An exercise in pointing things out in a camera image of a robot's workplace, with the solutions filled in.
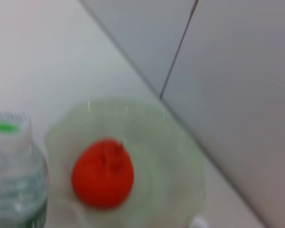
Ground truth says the translucent wavy glass fruit plate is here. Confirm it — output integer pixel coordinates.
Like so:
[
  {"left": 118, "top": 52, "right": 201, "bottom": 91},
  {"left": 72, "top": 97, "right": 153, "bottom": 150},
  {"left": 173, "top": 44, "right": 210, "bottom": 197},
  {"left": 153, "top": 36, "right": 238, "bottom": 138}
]
[{"left": 44, "top": 99, "right": 206, "bottom": 228}]

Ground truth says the red-orange orange fruit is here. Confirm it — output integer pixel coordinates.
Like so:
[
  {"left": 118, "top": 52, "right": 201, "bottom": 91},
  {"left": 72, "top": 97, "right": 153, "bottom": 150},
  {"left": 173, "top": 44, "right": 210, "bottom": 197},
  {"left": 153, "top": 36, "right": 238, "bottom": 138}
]
[{"left": 71, "top": 137, "right": 135, "bottom": 210}]

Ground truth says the clear green-label water bottle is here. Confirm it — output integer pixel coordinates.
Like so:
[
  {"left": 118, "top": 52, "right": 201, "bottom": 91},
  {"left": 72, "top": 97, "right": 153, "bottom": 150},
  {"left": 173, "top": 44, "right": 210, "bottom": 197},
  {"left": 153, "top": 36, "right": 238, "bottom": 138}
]
[{"left": 0, "top": 110, "right": 49, "bottom": 228}]

